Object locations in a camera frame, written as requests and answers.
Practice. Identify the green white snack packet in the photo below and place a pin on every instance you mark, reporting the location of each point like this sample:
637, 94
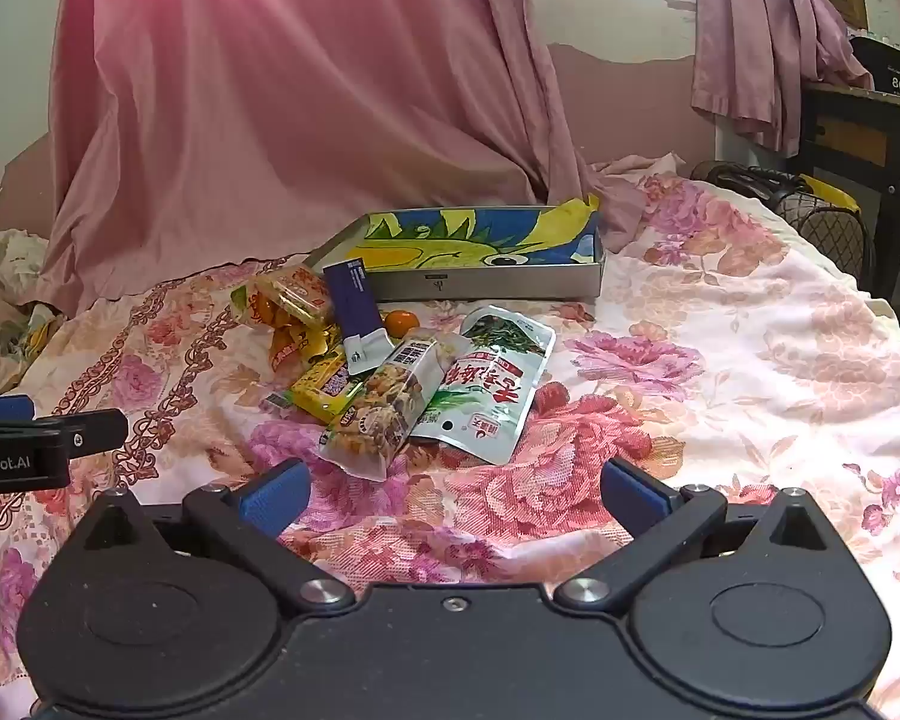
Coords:
495, 390

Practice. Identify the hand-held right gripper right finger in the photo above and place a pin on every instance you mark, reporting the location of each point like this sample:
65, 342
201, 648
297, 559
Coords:
630, 496

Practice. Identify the tied pink curtain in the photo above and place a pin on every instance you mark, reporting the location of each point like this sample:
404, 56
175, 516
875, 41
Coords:
757, 30

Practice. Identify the clear orange snack bag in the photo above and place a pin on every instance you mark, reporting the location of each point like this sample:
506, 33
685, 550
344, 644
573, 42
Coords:
292, 296

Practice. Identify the dark blue tube box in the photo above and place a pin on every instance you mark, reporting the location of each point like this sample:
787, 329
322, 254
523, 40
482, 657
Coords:
352, 300

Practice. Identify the floral bedsheet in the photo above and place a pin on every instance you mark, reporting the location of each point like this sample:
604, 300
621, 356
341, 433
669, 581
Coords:
720, 360

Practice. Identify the tangerine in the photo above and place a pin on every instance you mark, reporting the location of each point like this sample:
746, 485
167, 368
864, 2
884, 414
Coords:
400, 324

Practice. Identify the wooden desk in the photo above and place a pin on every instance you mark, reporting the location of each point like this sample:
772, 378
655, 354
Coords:
847, 120

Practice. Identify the yellow purple snack packet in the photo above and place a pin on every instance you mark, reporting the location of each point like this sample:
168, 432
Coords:
322, 390

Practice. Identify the beige nut snack packet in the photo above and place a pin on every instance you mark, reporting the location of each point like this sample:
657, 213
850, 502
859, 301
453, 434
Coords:
382, 412

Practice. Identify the floral pillow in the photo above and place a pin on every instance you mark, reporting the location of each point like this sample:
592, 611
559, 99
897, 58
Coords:
0, 330

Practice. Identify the painted cardboard box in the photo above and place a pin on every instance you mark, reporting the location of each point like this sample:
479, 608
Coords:
495, 281

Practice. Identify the black box with white label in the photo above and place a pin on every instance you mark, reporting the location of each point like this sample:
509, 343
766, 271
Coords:
881, 64

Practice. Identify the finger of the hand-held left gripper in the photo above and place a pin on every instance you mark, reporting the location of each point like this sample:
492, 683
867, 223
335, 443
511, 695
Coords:
0, 408
97, 433

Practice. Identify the large pink curtain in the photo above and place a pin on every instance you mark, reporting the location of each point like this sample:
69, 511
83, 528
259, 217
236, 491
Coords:
270, 127

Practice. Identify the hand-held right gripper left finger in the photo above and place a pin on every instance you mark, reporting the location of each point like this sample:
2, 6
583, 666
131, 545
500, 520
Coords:
274, 499

